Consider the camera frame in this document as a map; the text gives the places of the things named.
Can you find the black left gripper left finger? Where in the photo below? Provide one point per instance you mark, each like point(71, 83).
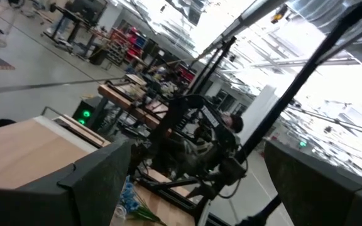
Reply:
point(90, 194)

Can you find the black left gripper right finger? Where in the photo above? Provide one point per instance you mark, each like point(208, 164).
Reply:
point(313, 197)

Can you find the blue artificial flower bunch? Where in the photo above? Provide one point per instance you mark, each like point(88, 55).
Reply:
point(130, 201)

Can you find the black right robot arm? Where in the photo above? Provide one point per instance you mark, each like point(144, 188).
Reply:
point(181, 150)

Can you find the black computer tower green lights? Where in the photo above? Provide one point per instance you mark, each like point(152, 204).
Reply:
point(86, 114)

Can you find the wooden workbench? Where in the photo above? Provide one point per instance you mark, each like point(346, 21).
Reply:
point(121, 97)

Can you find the person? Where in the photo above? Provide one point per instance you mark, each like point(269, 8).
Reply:
point(236, 122)

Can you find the black metal table frame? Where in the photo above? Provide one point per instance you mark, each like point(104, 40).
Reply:
point(294, 84)

